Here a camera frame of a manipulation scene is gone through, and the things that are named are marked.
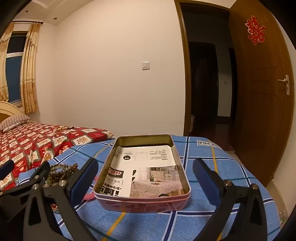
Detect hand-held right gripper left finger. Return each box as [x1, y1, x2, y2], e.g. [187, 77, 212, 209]
[23, 158, 100, 241]

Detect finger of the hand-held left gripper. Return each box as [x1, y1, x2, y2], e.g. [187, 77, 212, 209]
[16, 161, 51, 193]
[0, 160, 15, 179]

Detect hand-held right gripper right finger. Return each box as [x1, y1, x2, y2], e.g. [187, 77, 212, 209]
[193, 159, 267, 241]

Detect brown bead bracelet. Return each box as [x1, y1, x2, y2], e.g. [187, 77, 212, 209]
[46, 163, 79, 184]

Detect pink metal tin box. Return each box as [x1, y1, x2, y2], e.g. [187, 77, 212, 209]
[94, 134, 192, 213]

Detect pink tin lid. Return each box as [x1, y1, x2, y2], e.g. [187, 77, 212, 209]
[80, 191, 96, 202]

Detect bed with red quilt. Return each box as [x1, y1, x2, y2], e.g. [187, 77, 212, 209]
[0, 122, 115, 192]

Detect blue plaid cloth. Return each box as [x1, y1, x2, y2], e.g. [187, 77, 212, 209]
[17, 136, 281, 241]

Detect white cloth label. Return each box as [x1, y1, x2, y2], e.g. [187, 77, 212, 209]
[196, 139, 222, 147]

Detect striped pillow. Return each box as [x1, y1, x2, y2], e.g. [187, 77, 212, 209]
[0, 115, 31, 132]

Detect printed paper leaflet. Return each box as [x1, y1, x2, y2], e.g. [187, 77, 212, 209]
[99, 146, 188, 198]

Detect cream wooden headboard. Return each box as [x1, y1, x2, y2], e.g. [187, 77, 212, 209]
[0, 101, 26, 124]

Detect window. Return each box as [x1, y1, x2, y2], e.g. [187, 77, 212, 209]
[5, 32, 28, 105]

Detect yellow patterned curtain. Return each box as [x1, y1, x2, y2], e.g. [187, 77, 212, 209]
[0, 23, 15, 102]
[20, 23, 41, 114]

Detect red paper door decoration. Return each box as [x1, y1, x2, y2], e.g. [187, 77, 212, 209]
[245, 16, 266, 45]

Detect brown wooden door frame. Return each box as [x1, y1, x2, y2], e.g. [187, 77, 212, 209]
[174, 0, 232, 137]

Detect silver door handle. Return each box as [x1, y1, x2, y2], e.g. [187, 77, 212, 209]
[277, 75, 290, 95]

